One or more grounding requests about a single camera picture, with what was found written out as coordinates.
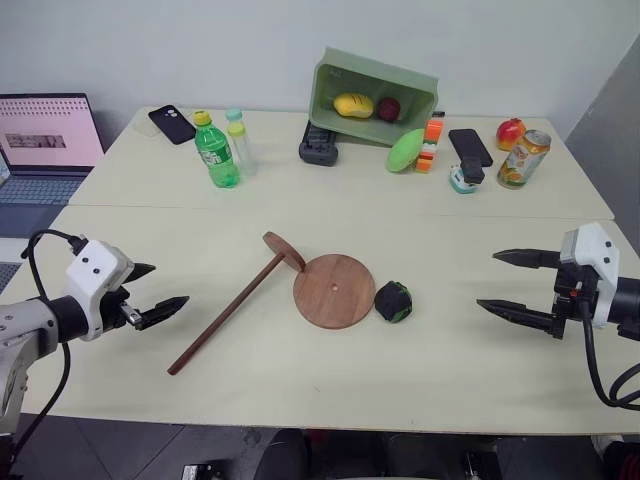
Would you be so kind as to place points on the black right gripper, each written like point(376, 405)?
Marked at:
point(572, 295)

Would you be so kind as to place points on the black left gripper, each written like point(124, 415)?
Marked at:
point(116, 310)

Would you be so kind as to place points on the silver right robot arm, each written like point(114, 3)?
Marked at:
point(625, 302)

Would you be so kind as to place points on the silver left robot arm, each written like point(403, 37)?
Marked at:
point(22, 325)

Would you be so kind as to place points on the wooden stick with disc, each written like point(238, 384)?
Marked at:
point(225, 315)

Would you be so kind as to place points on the white teal device black top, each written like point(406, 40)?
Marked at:
point(466, 177)

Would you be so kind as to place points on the orange juice can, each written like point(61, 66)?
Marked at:
point(522, 160)

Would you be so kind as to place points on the black and green ball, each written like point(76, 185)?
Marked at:
point(394, 302)

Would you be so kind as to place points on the green plastic soda bottle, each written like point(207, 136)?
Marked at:
point(216, 152)

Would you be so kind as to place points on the plain black phone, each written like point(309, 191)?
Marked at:
point(470, 146)

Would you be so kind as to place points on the red yellow toy apple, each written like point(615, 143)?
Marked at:
point(510, 134)

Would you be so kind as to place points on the clear bottle with yellow cap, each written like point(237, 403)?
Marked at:
point(244, 150)

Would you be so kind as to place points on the orange white green block stack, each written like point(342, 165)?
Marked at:
point(428, 147)

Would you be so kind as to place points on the round wooden base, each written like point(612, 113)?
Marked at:
point(325, 300)

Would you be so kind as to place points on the green oval toy fruit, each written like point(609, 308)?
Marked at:
point(406, 151)

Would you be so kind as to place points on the open laptop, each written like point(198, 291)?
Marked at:
point(40, 145)

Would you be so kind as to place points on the clear bottle with mint cap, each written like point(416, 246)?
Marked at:
point(234, 115)

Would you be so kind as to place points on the dark rounded shape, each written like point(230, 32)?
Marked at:
point(287, 455)

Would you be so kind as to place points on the black charging dock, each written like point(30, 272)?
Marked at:
point(319, 147)

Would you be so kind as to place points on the dark red toy fruit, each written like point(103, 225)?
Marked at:
point(389, 109)

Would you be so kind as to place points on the yellow toy mango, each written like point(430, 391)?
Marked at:
point(354, 105)

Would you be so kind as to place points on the light green plastic basket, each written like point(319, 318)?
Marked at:
point(350, 82)

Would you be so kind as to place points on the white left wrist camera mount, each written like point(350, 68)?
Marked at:
point(92, 272)

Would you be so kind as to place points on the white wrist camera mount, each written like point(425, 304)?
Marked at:
point(595, 247)
point(92, 272)

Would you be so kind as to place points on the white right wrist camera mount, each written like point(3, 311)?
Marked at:
point(595, 247)

